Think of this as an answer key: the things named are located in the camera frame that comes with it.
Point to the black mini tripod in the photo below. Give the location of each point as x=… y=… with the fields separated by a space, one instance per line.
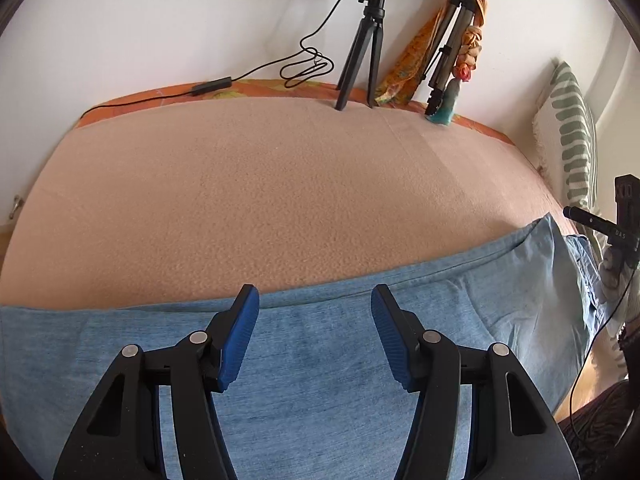
x=372 y=35

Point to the green and white striped pillow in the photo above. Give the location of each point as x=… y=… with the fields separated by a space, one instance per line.
x=570 y=125

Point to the zebra print clothing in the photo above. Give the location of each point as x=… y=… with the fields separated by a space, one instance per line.
x=610 y=435

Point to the person's right hand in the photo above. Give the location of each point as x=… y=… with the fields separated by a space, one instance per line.
x=612 y=275

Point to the metal door stopper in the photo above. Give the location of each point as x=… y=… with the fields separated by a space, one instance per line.
x=16 y=206

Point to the orange floral blanket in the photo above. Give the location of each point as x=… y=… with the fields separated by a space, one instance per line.
x=250 y=200

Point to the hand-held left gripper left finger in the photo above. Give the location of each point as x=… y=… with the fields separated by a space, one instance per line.
x=240 y=340

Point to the teal cloth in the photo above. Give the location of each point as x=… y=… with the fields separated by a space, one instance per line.
x=445 y=112

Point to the folded black tripod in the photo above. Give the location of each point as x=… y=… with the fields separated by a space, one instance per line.
x=450 y=45

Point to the light blue denim pants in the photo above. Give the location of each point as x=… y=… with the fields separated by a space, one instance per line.
x=320 y=370

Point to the folded tripod with orange scarf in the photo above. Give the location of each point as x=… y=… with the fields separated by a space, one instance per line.
x=407 y=60

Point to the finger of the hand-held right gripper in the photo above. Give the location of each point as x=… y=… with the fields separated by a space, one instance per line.
x=585 y=219

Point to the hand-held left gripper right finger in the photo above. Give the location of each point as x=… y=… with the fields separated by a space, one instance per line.
x=390 y=340

